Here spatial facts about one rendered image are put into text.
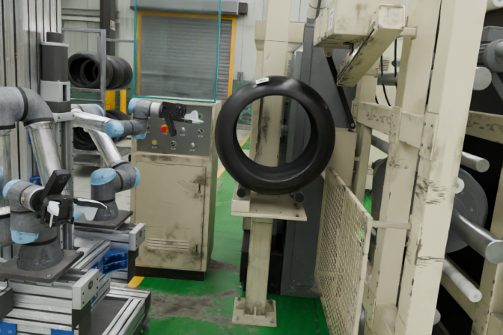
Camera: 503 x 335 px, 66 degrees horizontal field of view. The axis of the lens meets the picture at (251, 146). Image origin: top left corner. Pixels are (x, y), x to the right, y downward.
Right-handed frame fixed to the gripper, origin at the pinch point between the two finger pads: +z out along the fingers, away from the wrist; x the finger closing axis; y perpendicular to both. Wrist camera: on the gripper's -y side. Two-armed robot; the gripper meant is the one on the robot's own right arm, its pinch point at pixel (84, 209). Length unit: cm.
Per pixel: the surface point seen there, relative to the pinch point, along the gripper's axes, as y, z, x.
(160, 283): 89, -85, -134
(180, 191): 22, -79, -134
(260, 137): -23, -17, -122
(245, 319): 88, -16, -133
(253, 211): 13, 0, -96
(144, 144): -5, -105, -121
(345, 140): -28, 27, -138
